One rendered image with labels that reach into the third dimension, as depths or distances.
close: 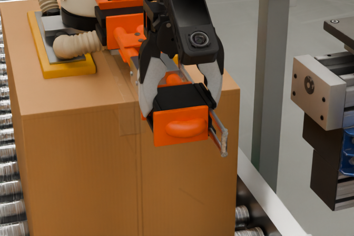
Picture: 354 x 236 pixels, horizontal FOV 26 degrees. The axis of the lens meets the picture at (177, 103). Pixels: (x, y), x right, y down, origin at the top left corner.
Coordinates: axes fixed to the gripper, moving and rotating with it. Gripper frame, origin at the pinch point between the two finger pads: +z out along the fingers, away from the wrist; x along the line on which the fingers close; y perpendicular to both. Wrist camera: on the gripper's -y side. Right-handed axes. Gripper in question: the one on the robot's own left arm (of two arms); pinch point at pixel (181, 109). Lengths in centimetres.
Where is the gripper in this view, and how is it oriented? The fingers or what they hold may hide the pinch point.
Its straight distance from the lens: 104.2
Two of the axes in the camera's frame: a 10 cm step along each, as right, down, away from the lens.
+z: 0.0, 8.9, 4.5
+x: -9.7, 1.1, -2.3
